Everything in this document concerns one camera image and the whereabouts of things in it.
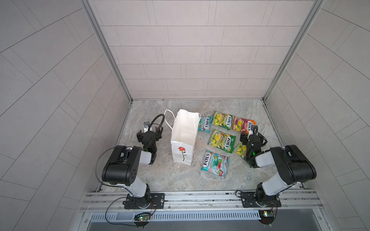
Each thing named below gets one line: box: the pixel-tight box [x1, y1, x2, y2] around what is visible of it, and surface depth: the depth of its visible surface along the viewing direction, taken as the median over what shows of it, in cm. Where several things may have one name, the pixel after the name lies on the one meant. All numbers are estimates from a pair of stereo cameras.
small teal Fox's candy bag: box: [198, 115, 213, 133], surface depth 100 cm
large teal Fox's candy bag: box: [200, 150, 230, 179], surface depth 82 cm
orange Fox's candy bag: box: [232, 116, 257, 135], surface depth 101 cm
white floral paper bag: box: [164, 108, 201, 166], surface depth 74 cm
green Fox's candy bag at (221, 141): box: [207, 129, 237, 154], surface depth 93 cm
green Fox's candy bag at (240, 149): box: [233, 141, 247, 161], surface depth 88 cm
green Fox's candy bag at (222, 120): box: [211, 111, 234, 131], surface depth 102 cm
